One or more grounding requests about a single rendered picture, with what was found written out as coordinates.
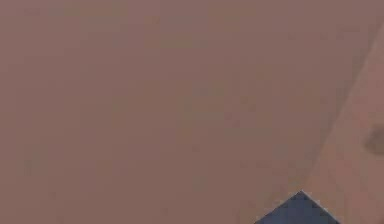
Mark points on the dark blue pointed block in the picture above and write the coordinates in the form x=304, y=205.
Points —
x=298, y=211

